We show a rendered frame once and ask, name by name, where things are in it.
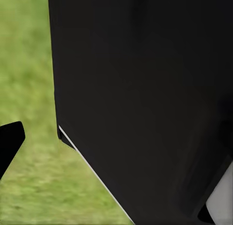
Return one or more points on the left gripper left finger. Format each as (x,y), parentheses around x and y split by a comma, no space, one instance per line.
(11,138)

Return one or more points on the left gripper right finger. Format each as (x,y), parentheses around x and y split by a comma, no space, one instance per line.
(225,136)

